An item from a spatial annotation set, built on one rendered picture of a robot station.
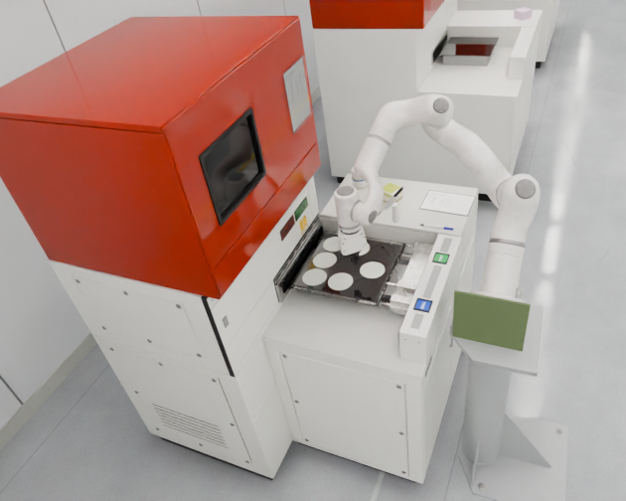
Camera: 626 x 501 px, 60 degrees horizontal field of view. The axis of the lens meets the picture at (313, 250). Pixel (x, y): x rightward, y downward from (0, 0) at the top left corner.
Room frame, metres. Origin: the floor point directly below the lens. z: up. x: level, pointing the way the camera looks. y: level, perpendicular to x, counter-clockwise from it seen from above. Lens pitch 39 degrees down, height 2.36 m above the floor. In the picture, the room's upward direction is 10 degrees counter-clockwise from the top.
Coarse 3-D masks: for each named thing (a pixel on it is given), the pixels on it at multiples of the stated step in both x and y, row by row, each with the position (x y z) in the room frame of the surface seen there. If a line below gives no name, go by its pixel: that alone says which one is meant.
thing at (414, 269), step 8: (416, 256) 1.66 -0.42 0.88; (424, 256) 1.65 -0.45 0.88; (408, 264) 1.62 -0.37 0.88; (416, 264) 1.61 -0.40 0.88; (424, 264) 1.60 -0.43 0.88; (408, 272) 1.57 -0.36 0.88; (416, 272) 1.57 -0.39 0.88; (408, 280) 1.53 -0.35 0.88; (416, 280) 1.52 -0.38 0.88; (408, 296) 1.44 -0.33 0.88; (400, 312) 1.39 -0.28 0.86
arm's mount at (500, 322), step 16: (464, 304) 1.25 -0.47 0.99; (480, 304) 1.22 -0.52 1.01; (496, 304) 1.20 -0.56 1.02; (512, 304) 1.17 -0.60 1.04; (528, 304) 1.15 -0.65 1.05; (464, 320) 1.25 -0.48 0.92; (480, 320) 1.22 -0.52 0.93; (496, 320) 1.20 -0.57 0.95; (512, 320) 1.17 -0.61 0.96; (528, 320) 1.28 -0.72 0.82; (464, 336) 1.25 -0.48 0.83; (480, 336) 1.22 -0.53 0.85; (496, 336) 1.19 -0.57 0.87; (512, 336) 1.17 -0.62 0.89
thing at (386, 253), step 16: (368, 240) 1.80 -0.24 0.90; (336, 256) 1.73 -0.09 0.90; (368, 256) 1.69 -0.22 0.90; (384, 256) 1.67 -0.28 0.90; (304, 272) 1.66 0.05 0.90; (336, 272) 1.63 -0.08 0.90; (352, 272) 1.61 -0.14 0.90; (384, 272) 1.58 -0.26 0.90; (320, 288) 1.55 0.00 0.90; (352, 288) 1.52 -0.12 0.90; (368, 288) 1.51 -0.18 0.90
